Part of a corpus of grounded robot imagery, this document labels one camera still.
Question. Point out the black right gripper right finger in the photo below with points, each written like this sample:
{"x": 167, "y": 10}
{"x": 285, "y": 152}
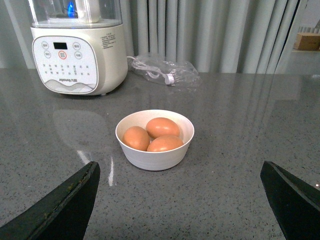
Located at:
{"x": 295, "y": 203}

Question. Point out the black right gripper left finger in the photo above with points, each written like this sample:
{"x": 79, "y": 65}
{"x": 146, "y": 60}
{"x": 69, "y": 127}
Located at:
{"x": 63, "y": 214}

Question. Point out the brown egg bowl left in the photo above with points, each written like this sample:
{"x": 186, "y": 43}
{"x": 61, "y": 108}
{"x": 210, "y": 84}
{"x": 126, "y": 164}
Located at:
{"x": 137, "y": 138}

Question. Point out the brown egg bowl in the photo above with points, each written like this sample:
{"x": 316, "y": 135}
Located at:
{"x": 137, "y": 138}
{"x": 161, "y": 126}
{"x": 165, "y": 143}

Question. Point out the brown egg bowl front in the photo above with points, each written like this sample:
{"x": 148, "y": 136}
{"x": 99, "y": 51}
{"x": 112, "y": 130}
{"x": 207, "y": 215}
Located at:
{"x": 165, "y": 143}

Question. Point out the brown egg bowl back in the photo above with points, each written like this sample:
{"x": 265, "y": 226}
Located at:
{"x": 161, "y": 126}

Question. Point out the cardboard box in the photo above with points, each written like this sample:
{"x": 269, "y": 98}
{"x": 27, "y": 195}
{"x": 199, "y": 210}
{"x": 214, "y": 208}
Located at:
{"x": 307, "y": 41}

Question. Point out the white bowl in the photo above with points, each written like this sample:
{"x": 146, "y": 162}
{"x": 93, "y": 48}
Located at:
{"x": 155, "y": 161}

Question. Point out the white soymilk maker appliance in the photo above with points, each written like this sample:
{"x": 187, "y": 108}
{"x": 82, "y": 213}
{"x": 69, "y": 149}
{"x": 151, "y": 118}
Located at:
{"x": 79, "y": 45}

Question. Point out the clear plastic bag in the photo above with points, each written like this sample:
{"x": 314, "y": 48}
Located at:
{"x": 154, "y": 68}

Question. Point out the grey curtain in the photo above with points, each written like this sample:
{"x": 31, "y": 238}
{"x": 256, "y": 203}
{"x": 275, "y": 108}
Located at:
{"x": 226, "y": 36}

